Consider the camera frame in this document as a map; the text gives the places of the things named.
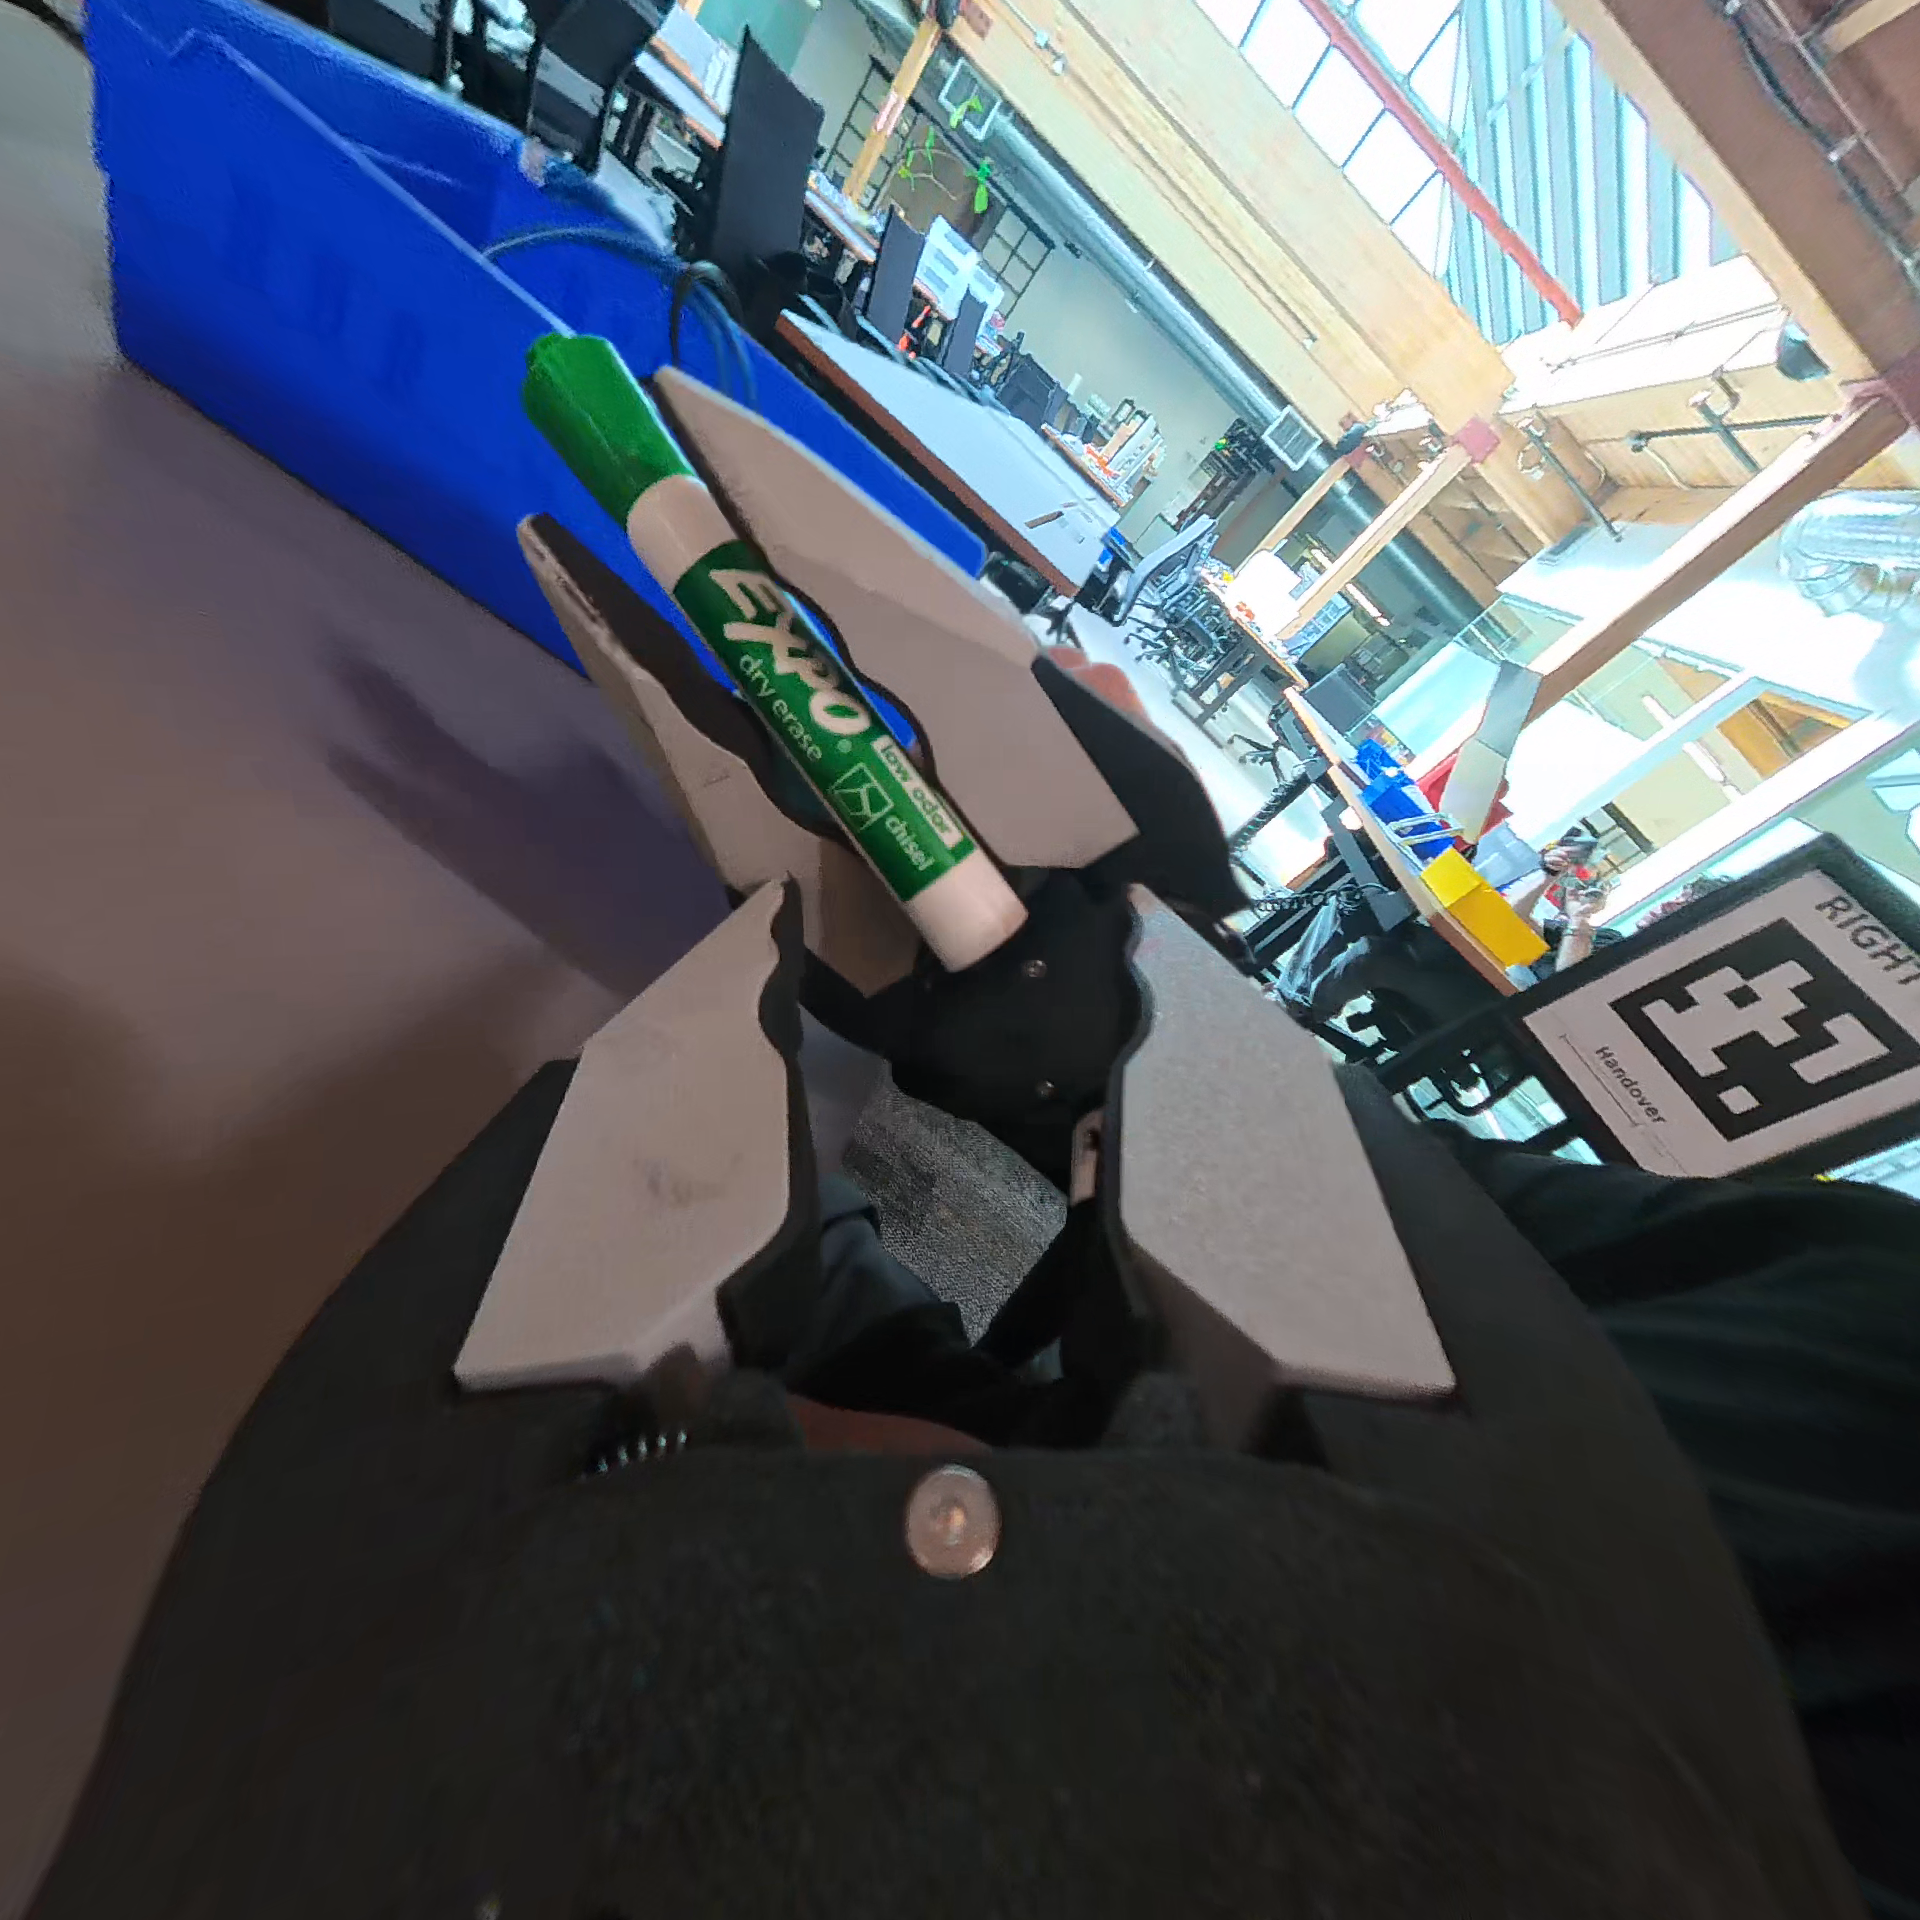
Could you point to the green plant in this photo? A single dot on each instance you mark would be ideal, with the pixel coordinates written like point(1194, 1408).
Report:
point(980, 180)

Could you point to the black computer monitor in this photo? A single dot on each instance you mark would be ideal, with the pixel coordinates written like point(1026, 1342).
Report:
point(764, 164)

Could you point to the person's dark clothing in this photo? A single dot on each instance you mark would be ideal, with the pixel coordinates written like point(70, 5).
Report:
point(1771, 1348)

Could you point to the green dry erase marker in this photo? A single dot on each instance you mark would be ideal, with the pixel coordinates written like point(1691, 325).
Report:
point(780, 661)

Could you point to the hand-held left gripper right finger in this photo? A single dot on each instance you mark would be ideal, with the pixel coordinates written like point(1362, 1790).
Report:
point(1277, 1200)

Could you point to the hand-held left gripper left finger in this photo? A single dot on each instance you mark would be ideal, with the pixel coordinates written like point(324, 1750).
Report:
point(630, 1200)

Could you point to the blue plastic bin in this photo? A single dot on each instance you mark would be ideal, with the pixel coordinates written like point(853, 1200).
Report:
point(300, 270)

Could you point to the small yellow bin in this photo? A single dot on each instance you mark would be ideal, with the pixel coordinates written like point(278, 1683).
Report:
point(1477, 900)

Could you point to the black office chair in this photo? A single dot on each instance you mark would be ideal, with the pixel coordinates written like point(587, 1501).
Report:
point(1162, 569)

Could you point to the small blue bin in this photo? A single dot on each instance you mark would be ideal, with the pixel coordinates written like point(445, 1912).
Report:
point(1389, 780)

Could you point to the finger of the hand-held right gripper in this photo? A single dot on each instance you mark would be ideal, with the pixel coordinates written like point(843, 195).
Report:
point(961, 675)
point(691, 795)

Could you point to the long grey desk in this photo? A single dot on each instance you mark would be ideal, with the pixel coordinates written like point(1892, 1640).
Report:
point(961, 434)

